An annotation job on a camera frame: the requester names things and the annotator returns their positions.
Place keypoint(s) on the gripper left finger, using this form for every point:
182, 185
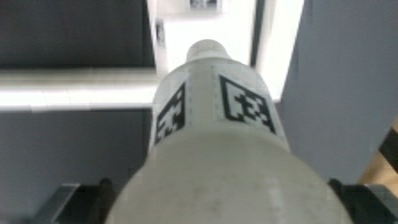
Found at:
79, 204

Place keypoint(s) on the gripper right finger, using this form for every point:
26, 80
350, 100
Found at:
371, 202

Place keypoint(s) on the white lamp bulb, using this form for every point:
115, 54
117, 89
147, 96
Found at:
223, 176

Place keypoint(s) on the white frame wall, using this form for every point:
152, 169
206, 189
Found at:
254, 25

